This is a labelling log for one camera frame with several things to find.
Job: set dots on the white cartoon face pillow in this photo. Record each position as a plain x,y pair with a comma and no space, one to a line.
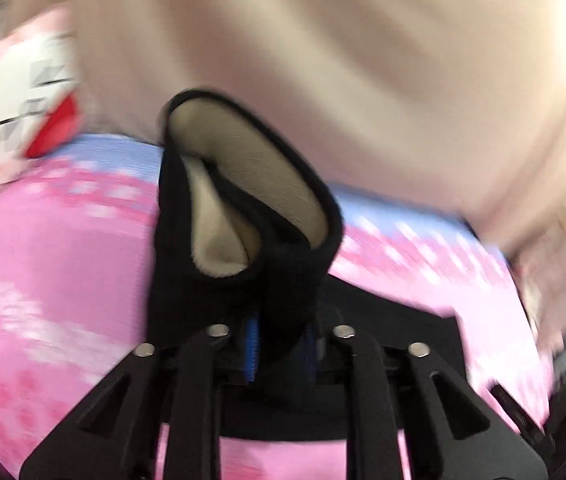
39,78

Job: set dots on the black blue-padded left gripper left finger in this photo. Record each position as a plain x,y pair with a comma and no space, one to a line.
156,412

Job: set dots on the pink floral bed sheet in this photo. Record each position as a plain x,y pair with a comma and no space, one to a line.
75,238

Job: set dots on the beige curtain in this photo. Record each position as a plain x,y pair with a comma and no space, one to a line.
455,104

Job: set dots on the black fleece-lined pants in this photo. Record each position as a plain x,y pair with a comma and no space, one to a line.
245,236

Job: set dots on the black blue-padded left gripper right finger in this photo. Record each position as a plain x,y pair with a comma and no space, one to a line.
407,414

